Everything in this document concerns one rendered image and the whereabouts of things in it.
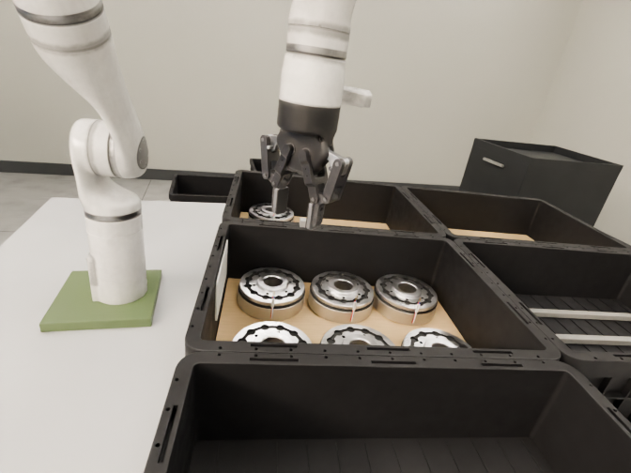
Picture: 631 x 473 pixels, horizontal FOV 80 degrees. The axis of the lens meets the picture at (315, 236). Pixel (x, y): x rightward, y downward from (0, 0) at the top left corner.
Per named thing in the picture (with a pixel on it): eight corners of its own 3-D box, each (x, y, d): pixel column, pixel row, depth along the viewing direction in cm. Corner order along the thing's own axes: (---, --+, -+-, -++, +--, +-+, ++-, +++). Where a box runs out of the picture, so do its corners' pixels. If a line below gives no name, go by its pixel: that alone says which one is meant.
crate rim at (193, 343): (180, 370, 35) (180, 350, 34) (220, 233, 62) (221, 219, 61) (561, 376, 41) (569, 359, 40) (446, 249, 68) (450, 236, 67)
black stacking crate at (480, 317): (184, 437, 39) (182, 354, 34) (220, 282, 66) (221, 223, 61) (526, 434, 45) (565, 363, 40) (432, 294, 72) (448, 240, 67)
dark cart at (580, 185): (470, 310, 217) (529, 157, 179) (431, 270, 256) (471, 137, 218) (554, 306, 234) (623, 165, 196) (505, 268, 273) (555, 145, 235)
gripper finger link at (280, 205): (288, 187, 52) (285, 211, 54) (285, 186, 53) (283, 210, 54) (278, 190, 51) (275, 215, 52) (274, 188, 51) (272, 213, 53)
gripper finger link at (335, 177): (334, 157, 43) (315, 197, 47) (346, 165, 43) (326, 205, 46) (347, 154, 45) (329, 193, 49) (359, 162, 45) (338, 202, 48)
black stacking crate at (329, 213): (220, 282, 66) (222, 222, 61) (235, 216, 92) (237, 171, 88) (431, 293, 72) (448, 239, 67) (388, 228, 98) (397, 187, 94)
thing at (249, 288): (237, 304, 53) (237, 301, 53) (241, 268, 62) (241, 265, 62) (306, 308, 55) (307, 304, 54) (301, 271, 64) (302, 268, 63)
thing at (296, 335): (225, 383, 40) (225, 379, 40) (234, 323, 49) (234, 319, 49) (317, 384, 42) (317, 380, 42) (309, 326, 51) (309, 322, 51)
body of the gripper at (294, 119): (263, 89, 44) (257, 166, 48) (318, 102, 40) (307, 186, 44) (303, 91, 50) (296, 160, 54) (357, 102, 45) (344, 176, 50)
